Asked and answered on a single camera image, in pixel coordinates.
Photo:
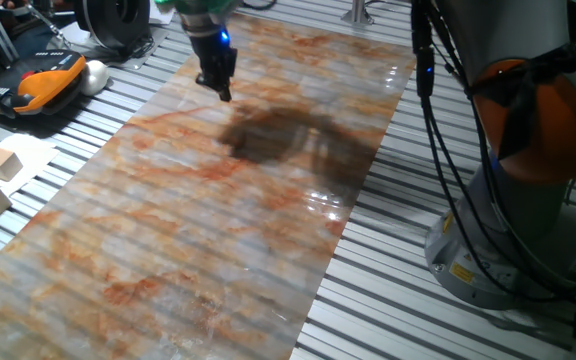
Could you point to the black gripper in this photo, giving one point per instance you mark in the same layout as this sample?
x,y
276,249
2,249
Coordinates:
x,y
213,55

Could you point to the white round object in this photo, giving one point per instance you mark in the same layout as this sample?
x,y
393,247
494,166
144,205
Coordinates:
x,y
94,77

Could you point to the black round device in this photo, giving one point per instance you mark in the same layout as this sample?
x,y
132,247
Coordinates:
x,y
103,22

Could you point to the marble pattern sheet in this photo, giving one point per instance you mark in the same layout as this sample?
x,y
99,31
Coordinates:
x,y
168,250

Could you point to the orange and black teach pendant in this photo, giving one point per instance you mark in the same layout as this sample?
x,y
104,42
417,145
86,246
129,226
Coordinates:
x,y
43,82

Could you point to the white paper sheet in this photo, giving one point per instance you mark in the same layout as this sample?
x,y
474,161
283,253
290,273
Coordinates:
x,y
38,150

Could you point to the tan wooden cube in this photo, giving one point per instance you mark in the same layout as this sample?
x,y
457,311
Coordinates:
x,y
3,164

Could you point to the metal post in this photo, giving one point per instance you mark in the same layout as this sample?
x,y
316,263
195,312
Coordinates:
x,y
357,12

